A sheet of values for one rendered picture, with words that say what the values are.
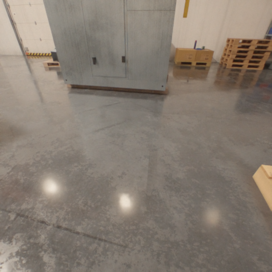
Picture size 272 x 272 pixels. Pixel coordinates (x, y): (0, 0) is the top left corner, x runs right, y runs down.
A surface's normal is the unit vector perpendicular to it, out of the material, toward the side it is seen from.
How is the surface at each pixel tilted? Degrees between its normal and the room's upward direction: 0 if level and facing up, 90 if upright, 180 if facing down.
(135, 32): 90
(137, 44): 90
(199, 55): 90
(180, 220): 0
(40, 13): 90
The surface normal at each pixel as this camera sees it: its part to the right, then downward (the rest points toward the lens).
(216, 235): 0.01, -0.81
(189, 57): -0.10, 0.59
